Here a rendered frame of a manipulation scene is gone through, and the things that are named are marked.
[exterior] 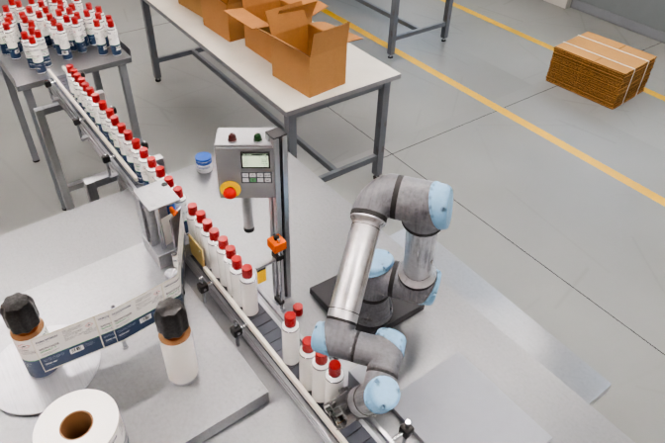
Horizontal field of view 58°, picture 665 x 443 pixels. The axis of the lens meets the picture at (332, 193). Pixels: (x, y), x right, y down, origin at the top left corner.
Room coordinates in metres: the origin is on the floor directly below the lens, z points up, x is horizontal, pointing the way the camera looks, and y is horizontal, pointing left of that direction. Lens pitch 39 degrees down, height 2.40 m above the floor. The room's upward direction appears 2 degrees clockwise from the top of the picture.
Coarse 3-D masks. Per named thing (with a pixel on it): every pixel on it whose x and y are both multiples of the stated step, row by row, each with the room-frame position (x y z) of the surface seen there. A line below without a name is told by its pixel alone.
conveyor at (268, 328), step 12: (216, 288) 1.37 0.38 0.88; (264, 312) 1.27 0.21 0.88; (264, 324) 1.22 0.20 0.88; (276, 324) 1.22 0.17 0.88; (264, 336) 1.17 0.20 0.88; (276, 336) 1.17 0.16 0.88; (264, 348) 1.13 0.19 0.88; (276, 348) 1.13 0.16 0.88; (312, 408) 0.93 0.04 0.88; (348, 432) 0.86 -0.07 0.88; (360, 432) 0.86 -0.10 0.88
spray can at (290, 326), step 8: (288, 312) 1.10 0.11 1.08; (288, 320) 1.08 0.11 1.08; (296, 320) 1.10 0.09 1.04; (288, 328) 1.07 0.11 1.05; (296, 328) 1.08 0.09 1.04; (288, 336) 1.07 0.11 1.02; (296, 336) 1.07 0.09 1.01; (288, 344) 1.07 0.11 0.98; (296, 344) 1.07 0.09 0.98; (288, 352) 1.07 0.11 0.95; (296, 352) 1.07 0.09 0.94; (288, 360) 1.07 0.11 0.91; (296, 360) 1.07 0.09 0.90
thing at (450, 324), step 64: (128, 192) 1.93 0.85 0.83; (192, 192) 1.94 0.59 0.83; (320, 192) 1.97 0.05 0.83; (0, 256) 1.53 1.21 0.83; (64, 256) 1.54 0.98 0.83; (256, 256) 1.58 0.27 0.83; (320, 256) 1.59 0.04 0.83; (320, 320) 1.28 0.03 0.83; (448, 320) 1.30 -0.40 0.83; (512, 384) 1.06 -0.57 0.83
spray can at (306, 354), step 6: (306, 336) 1.02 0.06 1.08; (306, 342) 1.00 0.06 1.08; (300, 348) 1.01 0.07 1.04; (306, 348) 0.99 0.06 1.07; (300, 354) 0.99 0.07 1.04; (306, 354) 0.99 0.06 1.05; (312, 354) 0.99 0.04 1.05; (300, 360) 0.99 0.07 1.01; (306, 360) 0.98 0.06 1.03; (300, 366) 0.99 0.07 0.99; (306, 366) 0.98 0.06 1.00; (300, 372) 0.99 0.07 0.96; (306, 372) 0.98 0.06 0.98; (300, 378) 0.99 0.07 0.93; (306, 378) 0.98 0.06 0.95; (306, 384) 0.98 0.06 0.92; (306, 390) 0.98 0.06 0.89
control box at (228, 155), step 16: (224, 128) 1.44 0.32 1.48; (240, 128) 1.45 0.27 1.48; (256, 128) 1.45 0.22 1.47; (272, 128) 1.45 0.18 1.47; (224, 144) 1.36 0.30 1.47; (240, 144) 1.36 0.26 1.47; (256, 144) 1.36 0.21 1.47; (224, 160) 1.35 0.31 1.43; (272, 160) 1.36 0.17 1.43; (224, 176) 1.35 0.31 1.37; (240, 176) 1.35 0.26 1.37; (272, 176) 1.36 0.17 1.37; (240, 192) 1.35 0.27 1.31; (256, 192) 1.35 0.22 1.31; (272, 192) 1.36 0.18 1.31
